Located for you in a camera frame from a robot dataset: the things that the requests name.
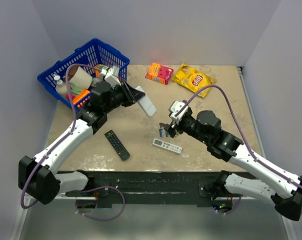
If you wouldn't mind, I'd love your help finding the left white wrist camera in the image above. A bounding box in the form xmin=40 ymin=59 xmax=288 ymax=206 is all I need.
xmin=99 ymin=66 xmax=121 ymax=88

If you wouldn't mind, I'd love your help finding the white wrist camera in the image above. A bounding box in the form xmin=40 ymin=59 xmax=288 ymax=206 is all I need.
xmin=99 ymin=66 xmax=121 ymax=88
xmin=168 ymin=100 xmax=193 ymax=125

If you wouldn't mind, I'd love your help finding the yellow Lays chips bag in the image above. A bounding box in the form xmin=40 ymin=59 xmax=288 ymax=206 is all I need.
xmin=172 ymin=63 xmax=217 ymax=93

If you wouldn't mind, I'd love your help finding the small white remote control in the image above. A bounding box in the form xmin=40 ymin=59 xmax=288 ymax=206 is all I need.
xmin=135 ymin=86 xmax=157 ymax=117

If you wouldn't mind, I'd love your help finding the orange green juice carton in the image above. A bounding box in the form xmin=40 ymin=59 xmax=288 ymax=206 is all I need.
xmin=94 ymin=64 xmax=110 ymax=79

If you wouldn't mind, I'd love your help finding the cream cylindrical container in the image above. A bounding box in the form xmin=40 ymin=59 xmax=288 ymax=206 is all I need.
xmin=68 ymin=66 xmax=93 ymax=89

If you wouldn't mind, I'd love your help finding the orange box in basket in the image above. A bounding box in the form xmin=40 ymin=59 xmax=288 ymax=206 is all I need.
xmin=72 ymin=89 xmax=91 ymax=106

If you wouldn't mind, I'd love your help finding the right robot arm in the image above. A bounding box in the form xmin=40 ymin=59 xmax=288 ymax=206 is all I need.
xmin=160 ymin=109 xmax=302 ymax=221

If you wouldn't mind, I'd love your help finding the blue battery left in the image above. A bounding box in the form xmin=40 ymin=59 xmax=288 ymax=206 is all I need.
xmin=159 ymin=127 xmax=163 ymax=137

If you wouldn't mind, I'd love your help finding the orange pink snack box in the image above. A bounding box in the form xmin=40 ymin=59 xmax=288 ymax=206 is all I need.
xmin=145 ymin=62 xmax=174 ymax=85

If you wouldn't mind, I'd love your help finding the white bottle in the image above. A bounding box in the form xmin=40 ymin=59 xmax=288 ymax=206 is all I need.
xmin=53 ymin=75 xmax=70 ymax=102

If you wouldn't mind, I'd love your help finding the black TV remote control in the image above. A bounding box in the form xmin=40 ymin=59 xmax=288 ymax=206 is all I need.
xmin=104 ymin=130 xmax=131 ymax=161

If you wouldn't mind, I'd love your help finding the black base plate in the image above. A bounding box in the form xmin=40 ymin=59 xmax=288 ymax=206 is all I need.
xmin=65 ymin=170 xmax=229 ymax=208

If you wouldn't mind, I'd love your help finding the blue plastic shopping basket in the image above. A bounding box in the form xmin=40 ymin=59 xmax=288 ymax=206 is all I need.
xmin=37 ymin=38 xmax=130 ymax=112

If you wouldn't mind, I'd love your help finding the purple cable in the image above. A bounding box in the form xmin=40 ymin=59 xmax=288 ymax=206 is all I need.
xmin=20 ymin=64 xmax=104 ymax=210
xmin=175 ymin=84 xmax=302 ymax=196

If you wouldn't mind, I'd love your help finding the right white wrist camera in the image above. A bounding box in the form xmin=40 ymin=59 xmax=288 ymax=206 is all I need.
xmin=168 ymin=100 xmax=193 ymax=125

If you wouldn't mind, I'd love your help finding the light green packet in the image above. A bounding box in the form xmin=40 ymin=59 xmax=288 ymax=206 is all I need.
xmin=70 ymin=85 xmax=84 ymax=96

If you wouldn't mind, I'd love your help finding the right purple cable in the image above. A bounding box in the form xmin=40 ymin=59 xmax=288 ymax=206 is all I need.
xmin=175 ymin=84 xmax=302 ymax=196

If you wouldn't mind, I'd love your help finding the long white remote control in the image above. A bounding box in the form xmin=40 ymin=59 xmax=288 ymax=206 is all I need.
xmin=152 ymin=138 xmax=182 ymax=154

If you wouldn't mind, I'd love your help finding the metal tin can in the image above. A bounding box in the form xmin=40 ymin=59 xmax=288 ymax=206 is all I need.
xmin=90 ymin=77 xmax=102 ymax=88

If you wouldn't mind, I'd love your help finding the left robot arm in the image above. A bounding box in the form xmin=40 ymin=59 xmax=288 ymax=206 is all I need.
xmin=18 ymin=81 xmax=155 ymax=209

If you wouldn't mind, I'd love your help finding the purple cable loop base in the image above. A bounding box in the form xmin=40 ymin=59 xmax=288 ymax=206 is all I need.
xmin=75 ymin=186 xmax=127 ymax=222

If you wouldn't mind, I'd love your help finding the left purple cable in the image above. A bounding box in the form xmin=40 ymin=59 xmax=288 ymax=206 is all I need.
xmin=20 ymin=64 xmax=104 ymax=210

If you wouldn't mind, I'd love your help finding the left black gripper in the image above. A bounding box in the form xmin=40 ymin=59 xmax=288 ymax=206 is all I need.
xmin=103 ymin=79 xmax=145 ymax=114

